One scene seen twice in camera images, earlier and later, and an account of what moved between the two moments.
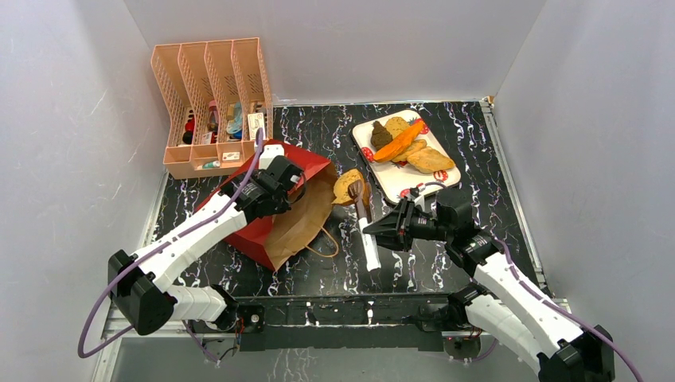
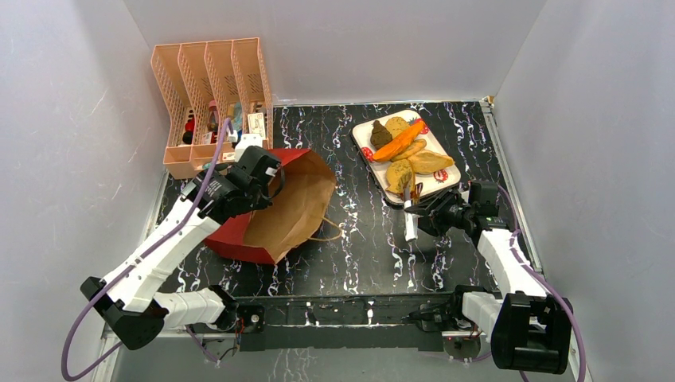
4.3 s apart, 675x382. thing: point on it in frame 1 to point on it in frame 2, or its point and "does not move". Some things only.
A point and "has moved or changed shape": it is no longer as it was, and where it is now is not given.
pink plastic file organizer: (217, 95) does not move
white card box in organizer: (255, 121) does not move
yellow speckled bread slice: (342, 181) to (398, 173)
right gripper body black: (407, 224) to (429, 215)
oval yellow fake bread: (431, 160) does not move
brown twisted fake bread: (380, 135) does not move
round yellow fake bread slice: (395, 125) does not move
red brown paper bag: (268, 239) has moved or changed shape
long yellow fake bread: (416, 144) does not move
